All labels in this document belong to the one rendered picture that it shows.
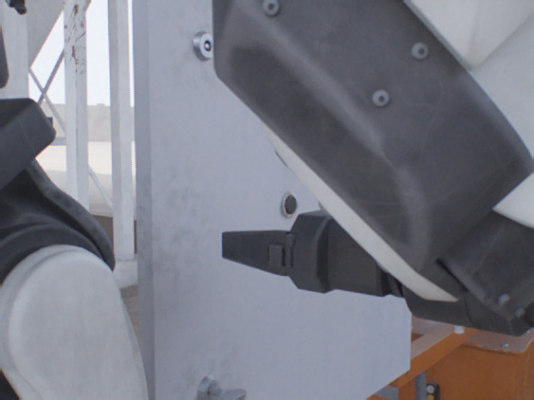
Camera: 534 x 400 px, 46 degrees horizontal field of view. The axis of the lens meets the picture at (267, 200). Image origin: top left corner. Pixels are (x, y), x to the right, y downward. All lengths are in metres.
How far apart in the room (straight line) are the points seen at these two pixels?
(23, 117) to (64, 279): 0.10
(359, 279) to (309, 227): 0.05
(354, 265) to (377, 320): 0.57
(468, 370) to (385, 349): 0.44
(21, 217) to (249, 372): 0.37
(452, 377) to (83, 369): 1.14
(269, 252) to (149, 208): 0.16
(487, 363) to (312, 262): 1.04
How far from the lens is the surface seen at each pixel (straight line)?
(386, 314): 1.02
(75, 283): 0.39
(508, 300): 0.17
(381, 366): 1.04
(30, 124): 0.39
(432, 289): 0.16
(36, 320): 0.38
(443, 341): 1.31
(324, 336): 0.82
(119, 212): 4.44
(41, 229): 0.41
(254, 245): 0.45
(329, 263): 0.44
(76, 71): 2.38
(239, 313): 0.67
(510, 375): 1.43
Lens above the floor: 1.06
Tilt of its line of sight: 6 degrees down
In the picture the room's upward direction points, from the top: straight up
